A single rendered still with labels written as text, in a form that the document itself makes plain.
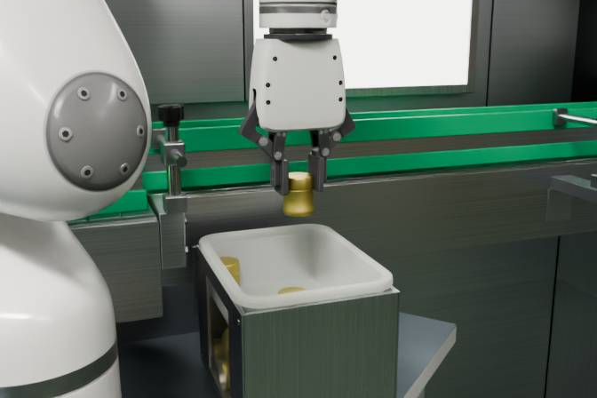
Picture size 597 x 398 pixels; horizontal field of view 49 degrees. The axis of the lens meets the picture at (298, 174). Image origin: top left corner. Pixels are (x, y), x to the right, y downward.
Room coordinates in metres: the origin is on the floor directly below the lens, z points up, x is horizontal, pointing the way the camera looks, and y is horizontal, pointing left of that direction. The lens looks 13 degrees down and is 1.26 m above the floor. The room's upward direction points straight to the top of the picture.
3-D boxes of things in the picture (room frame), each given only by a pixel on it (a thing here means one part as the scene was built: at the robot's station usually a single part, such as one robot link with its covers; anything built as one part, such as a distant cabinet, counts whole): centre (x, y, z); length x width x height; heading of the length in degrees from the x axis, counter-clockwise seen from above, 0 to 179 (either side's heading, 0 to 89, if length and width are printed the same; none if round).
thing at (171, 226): (0.78, 0.16, 1.02); 0.09 x 0.04 x 0.07; 20
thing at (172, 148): (0.77, 0.15, 1.12); 0.17 x 0.03 x 0.12; 20
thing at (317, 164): (0.73, -0.03, 1.12); 0.03 x 0.03 x 0.07; 20
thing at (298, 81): (0.72, 0.00, 1.21); 0.10 x 0.07 x 0.11; 110
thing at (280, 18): (0.72, 0.00, 1.27); 0.09 x 0.08 x 0.03; 110
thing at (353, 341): (0.74, 0.02, 0.92); 0.27 x 0.17 x 0.15; 20
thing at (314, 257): (0.71, 0.01, 0.97); 0.22 x 0.17 x 0.09; 20
